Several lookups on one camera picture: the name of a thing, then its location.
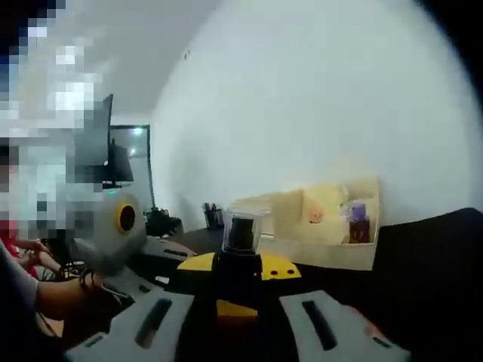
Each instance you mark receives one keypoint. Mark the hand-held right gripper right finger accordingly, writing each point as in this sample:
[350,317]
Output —
[354,339]

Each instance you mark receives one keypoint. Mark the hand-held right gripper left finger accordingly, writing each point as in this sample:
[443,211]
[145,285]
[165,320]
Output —
[120,332]

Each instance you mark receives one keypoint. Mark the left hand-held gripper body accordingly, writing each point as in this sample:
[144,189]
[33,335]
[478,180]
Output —
[113,252]

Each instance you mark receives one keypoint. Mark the clear cap dark cosmetic bottle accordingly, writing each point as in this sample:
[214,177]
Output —
[245,234]

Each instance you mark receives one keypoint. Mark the purple cosmetic bottle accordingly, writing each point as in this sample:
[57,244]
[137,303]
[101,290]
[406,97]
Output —
[358,230]

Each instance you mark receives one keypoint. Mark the pale yellow fluffy cloth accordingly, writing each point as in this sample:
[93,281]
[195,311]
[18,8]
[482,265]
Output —
[324,230]

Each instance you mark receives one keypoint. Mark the dark cluttered desk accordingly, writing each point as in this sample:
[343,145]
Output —
[166,224]

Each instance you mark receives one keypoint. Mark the black wristband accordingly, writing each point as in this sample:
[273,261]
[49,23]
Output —
[87,279]

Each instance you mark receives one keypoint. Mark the black mesh pen holder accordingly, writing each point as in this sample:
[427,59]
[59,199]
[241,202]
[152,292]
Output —
[214,218]

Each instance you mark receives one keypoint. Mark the black framed glass door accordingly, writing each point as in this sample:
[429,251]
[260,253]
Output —
[141,177]

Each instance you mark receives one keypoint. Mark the black monitor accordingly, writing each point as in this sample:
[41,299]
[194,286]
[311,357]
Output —
[120,166]

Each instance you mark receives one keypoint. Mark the cream wooden desk organizer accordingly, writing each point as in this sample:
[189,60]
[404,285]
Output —
[328,252]

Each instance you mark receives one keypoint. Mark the black table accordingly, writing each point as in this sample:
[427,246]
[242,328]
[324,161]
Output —
[415,271]

